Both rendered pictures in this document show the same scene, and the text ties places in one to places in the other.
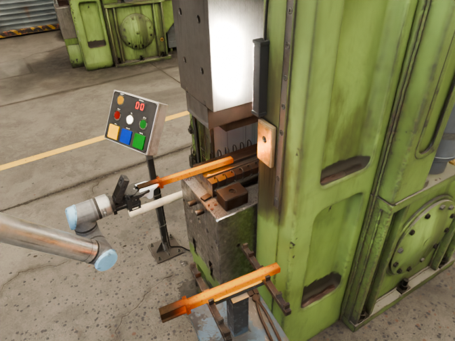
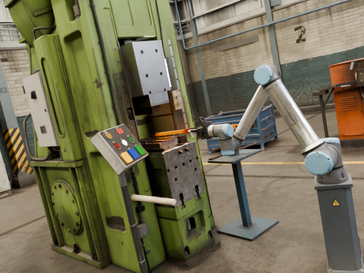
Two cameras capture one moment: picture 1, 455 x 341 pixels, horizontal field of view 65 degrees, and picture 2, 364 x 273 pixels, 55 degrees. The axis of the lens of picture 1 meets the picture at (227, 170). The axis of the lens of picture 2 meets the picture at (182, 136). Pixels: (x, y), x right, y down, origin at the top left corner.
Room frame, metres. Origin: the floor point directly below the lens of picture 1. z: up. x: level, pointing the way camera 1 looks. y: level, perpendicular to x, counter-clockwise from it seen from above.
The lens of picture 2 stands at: (1.98, 2.80, 1.36)
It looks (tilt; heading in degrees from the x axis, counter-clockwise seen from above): 8 degrees down; 255
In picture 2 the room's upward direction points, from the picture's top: 12 degrees counter-clockwise
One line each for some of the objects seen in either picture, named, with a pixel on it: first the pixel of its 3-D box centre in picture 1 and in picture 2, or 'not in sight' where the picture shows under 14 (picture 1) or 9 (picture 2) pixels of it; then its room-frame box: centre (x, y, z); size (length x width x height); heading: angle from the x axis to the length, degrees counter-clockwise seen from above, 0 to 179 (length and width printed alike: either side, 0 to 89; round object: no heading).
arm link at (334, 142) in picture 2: not in sight; (327, 151); (0.57, 0.97, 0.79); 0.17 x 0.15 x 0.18; 38
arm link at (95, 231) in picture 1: (89, 236); (227, 146); (1.07, 0.58, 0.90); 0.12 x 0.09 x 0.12; 38
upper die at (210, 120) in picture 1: (239, 97); (142, 101); (1.47, -0.06, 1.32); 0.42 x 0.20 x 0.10; 120
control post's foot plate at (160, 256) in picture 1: (164, 244); not in sight; (1.81, 0.47, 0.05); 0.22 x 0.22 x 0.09; 30
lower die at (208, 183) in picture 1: (240, 165); (151, 143); (1.47, -0.06, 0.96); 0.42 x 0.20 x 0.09; 120
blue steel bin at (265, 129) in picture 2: not in sight; (240, 129); (-0.89, -3.40, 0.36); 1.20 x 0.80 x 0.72; 128
